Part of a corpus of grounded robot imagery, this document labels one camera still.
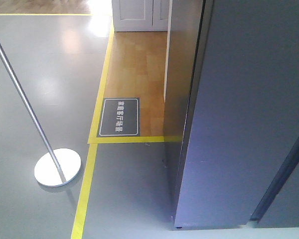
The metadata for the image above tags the dark floor sign sticker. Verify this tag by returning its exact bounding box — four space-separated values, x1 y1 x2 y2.
97 98 140 137

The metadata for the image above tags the dark grey fridge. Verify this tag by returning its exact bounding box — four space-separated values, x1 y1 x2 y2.
164 0 299 229

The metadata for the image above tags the white cabinet with doors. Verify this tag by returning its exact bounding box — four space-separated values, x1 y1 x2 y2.
112 0 171 32

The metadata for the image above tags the metal stand with round base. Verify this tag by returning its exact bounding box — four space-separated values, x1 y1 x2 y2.
0 43 81 188

